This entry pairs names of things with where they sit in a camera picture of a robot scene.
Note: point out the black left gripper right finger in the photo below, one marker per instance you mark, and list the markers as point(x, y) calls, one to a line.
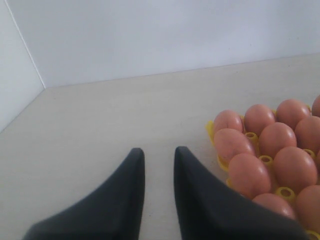
point(207, 209)

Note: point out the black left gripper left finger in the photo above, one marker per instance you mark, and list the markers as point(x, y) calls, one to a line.
point(112, 212)

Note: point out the brown egg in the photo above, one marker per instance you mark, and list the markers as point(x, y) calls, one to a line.
point(308, 207)
point(276, 204)
point(257, 118)
point(291, 111)
point(229, 142)
point(275, 137)
point(248, 175)
point(228, 119)
point(294, 168)
point(315, 110)
point(307, 133)

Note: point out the yellow plastic egg tray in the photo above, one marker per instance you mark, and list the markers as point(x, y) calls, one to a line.
point(284, 192)

